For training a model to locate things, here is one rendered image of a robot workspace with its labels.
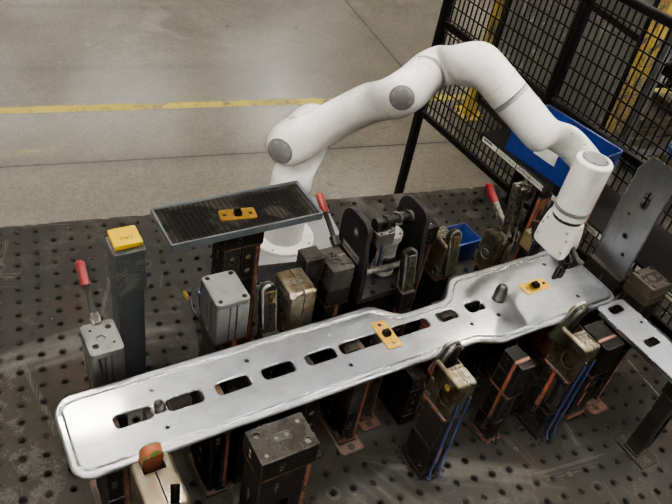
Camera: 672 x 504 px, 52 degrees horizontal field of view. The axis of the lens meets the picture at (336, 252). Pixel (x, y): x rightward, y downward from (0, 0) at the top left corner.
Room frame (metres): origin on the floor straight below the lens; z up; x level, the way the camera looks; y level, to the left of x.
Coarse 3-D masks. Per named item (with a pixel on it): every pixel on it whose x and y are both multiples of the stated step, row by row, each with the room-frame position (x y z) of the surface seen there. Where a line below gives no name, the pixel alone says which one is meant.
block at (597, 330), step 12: (588, 324) 1.32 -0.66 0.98; (600, 324) 1.32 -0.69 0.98; (600, 336) 1.28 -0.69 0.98; (612, 336) 1.29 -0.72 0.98; (600, 348) 1.25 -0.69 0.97; (612, 348) 1.25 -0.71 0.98; (600, 360) 1.24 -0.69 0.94; (612, 360) 1.26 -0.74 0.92; (600, 372) 1.25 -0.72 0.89; (576, 384) 1.26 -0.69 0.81; (588, 384) 1.26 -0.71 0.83; (576, 396) 1.24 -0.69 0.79; (588, 396) 1.27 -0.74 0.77; (576, 408) 1.25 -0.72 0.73
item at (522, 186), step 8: (512, 184) 1.54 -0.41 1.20; (520, 184) 1.53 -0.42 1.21; (528, 184) 1.53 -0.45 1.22; (512, 192) 1.52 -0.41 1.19; (520, 192) 1.51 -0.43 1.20; (528, 192) 1.49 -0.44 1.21; (512, 200) 1.51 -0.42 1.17; (520, 200) 1.52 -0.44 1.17; (512, 208) 1.50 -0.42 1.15; (520, 208) 1.52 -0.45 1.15; (512, 216) 1.50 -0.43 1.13; (520, 216) 1.52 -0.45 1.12; (504, 224) 1.51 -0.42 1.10; (512, 224) 1.51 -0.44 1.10; (504, 232) 1.50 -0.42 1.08; (512, 232) 1.51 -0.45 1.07; (512, 240) 1.51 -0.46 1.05
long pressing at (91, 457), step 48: (480, 288) 1.35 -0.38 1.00; (576, 288) 1.42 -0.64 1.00; (288, 336) 1.05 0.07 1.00; (336, 336) 1.08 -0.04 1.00; (432, 336) 1.14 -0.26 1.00; (480, 336) 1.18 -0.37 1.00; (144, 384) 0.85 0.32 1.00; (192, 384) 0.87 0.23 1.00; (288, 384) 0.92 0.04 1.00; (336, 384) 0.95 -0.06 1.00; (96, 432) 0.72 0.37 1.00; (144, 432) 0.74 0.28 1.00; (192, 432) 0.76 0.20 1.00
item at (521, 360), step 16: (512, 352) 1.15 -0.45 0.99; (512, 368) 1.12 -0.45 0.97; (528, 368) 1.11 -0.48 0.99; (496, 384) 1.14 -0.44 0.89; (512, 384) 1.11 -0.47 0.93; (496, 400) 1.13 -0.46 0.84; (512, 400) 1.13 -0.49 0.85; (480, 416) 1.14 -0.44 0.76; (496, 416) 1.11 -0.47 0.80; (480, 432) 1.13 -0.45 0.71; (496, 432) 1.13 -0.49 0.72
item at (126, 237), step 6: (120, 228) 1.11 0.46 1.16; (126, 228) 1.12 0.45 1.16; (132, 228) 1.12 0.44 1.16; (108, 234) 1.09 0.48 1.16; (114, 234) 1.09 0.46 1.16; (120, 234) 1.09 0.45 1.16; (126, 234) 1.10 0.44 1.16; (132, 234) 1.10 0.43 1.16; (138, 234) 1.10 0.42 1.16; (114, 240) 1.07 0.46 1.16; (120, 240) 1.07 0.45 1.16; (126, 240) 1.08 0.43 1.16; (132, 240) 1.08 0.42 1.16; (138, 240) 1.09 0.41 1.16; (114, 246) 1.05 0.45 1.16; (120, 246) 1.06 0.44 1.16; (126, 246) 1.07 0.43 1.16; (132, 246) 1.07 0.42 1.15
